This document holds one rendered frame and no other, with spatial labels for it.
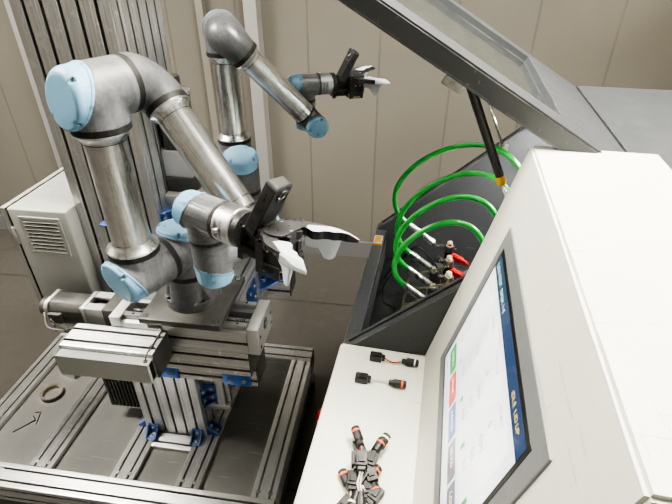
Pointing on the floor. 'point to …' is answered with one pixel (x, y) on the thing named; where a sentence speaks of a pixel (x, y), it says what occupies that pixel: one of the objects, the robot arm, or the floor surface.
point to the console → (584, 324)
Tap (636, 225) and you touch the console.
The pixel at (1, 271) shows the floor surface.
